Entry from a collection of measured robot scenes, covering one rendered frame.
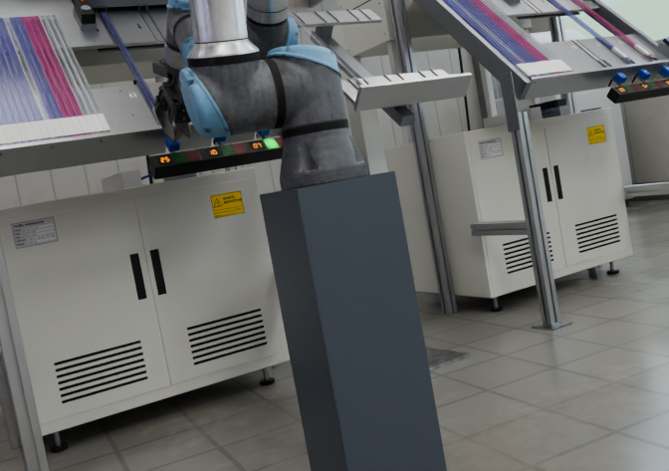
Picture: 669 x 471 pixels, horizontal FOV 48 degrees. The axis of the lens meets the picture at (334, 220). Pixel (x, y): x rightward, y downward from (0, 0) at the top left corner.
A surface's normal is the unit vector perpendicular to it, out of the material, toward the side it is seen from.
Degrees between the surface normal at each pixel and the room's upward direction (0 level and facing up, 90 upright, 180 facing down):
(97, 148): 135
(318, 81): 90
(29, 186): 90
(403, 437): 90
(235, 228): 90
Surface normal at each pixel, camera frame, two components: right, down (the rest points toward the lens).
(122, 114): 0.21, -0.72
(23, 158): 0.46, 0.67
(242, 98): 0.38, 0.22
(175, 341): 0.47, -0.03
